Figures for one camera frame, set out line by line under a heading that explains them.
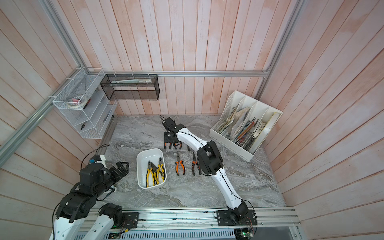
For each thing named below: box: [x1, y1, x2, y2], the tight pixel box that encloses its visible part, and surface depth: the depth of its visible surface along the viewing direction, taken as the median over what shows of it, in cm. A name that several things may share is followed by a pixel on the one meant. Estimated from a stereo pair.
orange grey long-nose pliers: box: [175, 155, 186, 177], surface depth 93 cm
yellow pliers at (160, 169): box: [156, 156, 165, 185], surface depth 92 cm
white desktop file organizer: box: [209, 90, 284, 162], surface depth 96 cm
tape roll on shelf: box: [66, 96, 86, 109], surface depth 75 cm
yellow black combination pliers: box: [146, 160, 156, 188], surface depth 90 cm
